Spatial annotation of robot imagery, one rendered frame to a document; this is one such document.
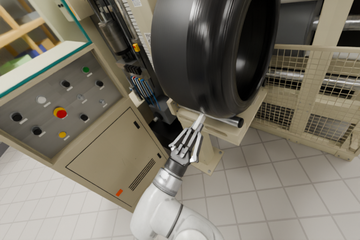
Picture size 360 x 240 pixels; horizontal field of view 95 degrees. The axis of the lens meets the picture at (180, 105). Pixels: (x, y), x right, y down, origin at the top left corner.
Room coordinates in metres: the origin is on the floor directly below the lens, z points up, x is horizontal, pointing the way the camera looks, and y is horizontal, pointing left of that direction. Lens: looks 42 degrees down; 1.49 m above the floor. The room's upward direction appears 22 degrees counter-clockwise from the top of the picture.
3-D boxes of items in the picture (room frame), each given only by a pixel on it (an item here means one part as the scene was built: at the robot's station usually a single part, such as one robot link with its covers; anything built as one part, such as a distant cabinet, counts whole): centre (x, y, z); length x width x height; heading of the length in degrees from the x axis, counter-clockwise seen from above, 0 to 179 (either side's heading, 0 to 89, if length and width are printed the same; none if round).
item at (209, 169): (0.82, -0.04, 0.01); 0.27 x 0.27 x 0.02; 38
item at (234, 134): (0.55, -0.10, 0.83); 0.36 x 0.09 x 0.06; 38
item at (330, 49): (0.65, -0.62, 0.65); 0.90 x 0.02 x 0.70; 38
